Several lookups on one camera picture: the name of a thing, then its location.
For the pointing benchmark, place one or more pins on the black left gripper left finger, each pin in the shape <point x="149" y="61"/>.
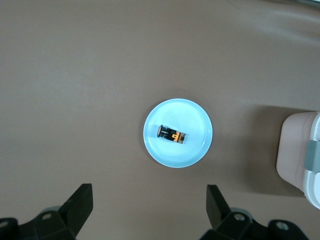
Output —
<point x="75" y="212"/>

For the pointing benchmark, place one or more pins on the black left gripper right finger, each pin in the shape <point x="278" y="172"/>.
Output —
<point x="220" y="215"/>

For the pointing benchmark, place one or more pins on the orange push button switch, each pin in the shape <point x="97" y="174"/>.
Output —
<point x="172" y="135"/>

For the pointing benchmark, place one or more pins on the white lidded box grey latches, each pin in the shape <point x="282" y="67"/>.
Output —
<point x="292" y="150"/>

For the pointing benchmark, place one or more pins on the light blue round plate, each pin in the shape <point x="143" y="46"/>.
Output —
<point x="177" y="155"/>

